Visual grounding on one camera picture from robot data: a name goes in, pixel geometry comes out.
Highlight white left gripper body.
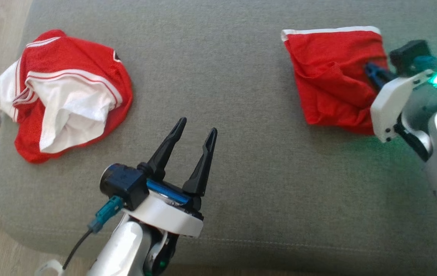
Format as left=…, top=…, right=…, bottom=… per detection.
left=123, top=178, right=205, bottom=238

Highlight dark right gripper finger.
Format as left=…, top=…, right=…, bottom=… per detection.
left=365, top=62, right=397, bottom=92

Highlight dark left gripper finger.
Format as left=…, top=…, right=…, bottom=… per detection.
left=137, top=117, right=187, bottom=181
left=182, top=128, right=218, bottom=197

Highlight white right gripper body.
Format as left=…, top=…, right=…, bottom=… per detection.
left=370, top=69, right=434, bottom=143

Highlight red mesh shorts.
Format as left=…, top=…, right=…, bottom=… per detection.
left=281, top=26, right=391, bottom=135

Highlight red white basketball jersey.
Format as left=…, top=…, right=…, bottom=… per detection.
left=0, top=30, right=134, bottom=164

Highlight large grey sofa cushion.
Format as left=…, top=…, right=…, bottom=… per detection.
left=0, top=0, right=437, bottom=276

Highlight teal right camera connector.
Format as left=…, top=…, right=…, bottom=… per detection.
left=414, top=56, right=437, bottom=72

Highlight teal camera connector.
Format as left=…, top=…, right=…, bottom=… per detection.
left=88, top=195, right=124, bottom=233
left=414, top=56, right=437, bottom=72

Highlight teal left camera connector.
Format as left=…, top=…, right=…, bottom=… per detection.
left=88, top=195, right=124, bottom=233

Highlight black left camera cable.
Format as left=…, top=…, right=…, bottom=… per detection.
left=61, top=228, right=94, bottom=271

